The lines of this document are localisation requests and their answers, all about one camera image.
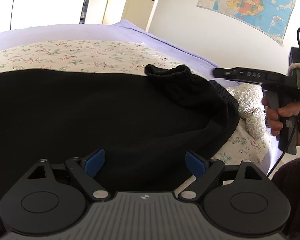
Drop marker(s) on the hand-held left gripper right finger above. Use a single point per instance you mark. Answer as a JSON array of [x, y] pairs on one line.
[[196, 163]]

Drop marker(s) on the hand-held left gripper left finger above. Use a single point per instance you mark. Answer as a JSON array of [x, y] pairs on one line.
[[95, 162]]

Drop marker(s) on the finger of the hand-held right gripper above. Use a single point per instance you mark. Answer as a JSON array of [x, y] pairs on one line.
[[240, 74]]

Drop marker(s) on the black pants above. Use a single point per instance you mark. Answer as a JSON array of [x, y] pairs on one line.
[[102, 115]]

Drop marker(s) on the person's right hand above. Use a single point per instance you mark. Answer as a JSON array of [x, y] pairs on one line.
[[273, 120]]

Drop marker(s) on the white fluffy towel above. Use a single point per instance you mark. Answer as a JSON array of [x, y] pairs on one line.
[[250, 105]]

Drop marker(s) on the floral blanket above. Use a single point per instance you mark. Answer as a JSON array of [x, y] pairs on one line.
[[65, 55]]

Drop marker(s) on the purple bed sheet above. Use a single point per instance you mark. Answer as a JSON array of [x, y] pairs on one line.
[[65, 31]]

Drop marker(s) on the dark narrow shelf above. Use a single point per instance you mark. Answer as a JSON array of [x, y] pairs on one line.
[[86, 2]]

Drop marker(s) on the white and blue wardrobe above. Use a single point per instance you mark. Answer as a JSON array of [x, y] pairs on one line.
[[40, 2]]

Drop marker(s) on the colourful wall map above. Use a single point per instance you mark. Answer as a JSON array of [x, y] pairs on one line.
[[247, 2]]

